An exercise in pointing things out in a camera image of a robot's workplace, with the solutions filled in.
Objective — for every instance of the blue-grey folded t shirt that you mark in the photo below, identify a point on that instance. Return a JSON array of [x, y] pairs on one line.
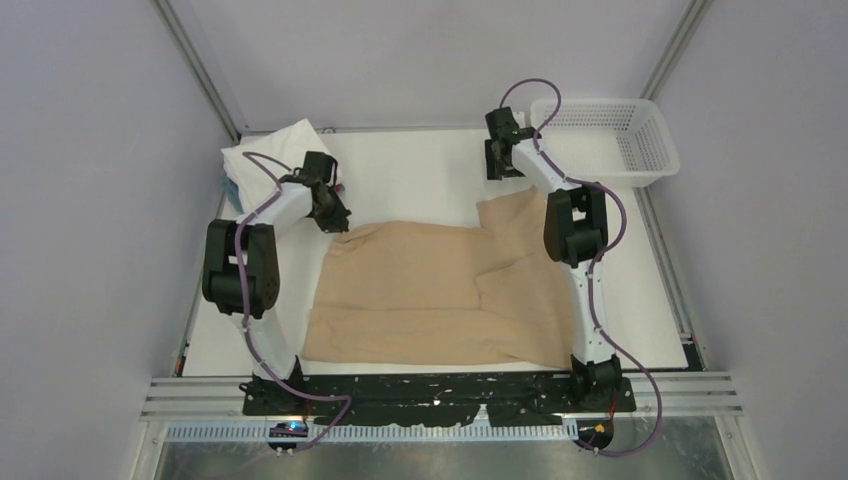
[[231, 192]]

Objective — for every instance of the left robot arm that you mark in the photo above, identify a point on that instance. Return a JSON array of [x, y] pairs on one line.
[[241, 274]]

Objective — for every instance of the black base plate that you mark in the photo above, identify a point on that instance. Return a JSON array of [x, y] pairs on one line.
[[430, 400]]

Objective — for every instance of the beige t shirt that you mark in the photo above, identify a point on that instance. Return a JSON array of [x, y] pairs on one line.
[[410, 293]]

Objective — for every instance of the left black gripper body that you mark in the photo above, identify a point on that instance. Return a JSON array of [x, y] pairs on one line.
[[334, 215]]

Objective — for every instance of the white folded t shirt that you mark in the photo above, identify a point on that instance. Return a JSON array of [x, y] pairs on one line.
[[279, 153]]

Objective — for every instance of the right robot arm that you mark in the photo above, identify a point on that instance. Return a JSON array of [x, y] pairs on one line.
[[575, 235]]

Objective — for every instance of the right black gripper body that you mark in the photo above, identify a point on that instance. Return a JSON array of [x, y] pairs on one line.
[[502, 167]]

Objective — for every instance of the white plastic basket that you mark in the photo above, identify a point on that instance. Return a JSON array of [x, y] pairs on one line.
[[618, 142]]

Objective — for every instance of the aluminium front rail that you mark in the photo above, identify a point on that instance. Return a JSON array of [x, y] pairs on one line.
[[211, 409]]

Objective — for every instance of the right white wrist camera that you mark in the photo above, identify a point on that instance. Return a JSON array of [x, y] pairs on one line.
[[520, 118]]

